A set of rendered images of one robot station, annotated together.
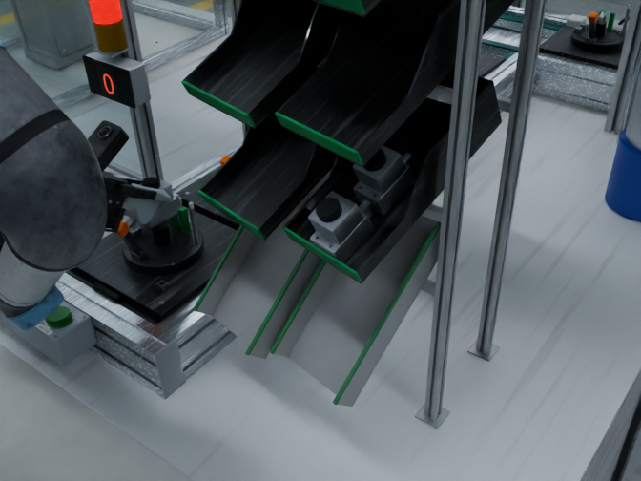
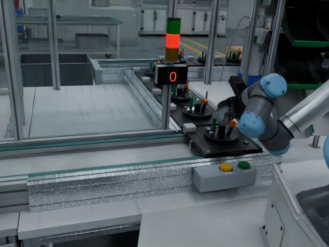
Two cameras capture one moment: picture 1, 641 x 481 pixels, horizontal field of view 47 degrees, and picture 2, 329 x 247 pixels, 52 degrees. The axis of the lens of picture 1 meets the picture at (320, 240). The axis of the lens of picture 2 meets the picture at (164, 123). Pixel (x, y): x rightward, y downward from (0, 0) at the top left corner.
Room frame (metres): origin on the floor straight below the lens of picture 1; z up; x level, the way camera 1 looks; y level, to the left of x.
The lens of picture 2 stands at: (0.54, 1.44, 1.54)
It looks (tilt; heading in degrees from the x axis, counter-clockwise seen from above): 23 degrees down; 303
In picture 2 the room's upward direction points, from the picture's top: 4 degrees clockwise
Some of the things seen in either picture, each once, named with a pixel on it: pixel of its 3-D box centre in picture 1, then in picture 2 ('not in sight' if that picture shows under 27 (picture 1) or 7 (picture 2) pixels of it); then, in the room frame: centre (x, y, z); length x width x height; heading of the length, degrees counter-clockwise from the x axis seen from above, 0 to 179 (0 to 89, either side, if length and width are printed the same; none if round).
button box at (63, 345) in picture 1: (37, 315); (224, 176); (0.91, 0.47, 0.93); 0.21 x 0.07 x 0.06; 52
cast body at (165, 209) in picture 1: (157, 197); (223, 111); (1.04, 0.27, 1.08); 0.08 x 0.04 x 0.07; 142
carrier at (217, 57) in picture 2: not in sight; (234, 55); (1.61, -1.16, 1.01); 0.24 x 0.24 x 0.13; 52
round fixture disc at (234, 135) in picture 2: (163, 245); (221, 135); (1.03, 0.28, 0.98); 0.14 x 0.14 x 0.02
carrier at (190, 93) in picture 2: not in sight; (179, 90); (1.42, -0.03, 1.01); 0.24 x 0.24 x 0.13; 52
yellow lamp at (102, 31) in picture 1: (111, 33); (172, 53); (1.24, 0.35, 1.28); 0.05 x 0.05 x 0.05
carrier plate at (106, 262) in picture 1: (165, 254); (220, 139); (1.03, 0.28, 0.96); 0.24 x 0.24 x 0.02; 52
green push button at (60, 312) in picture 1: (58, 318); (244, 165); (0.87, 0.42, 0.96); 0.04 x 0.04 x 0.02
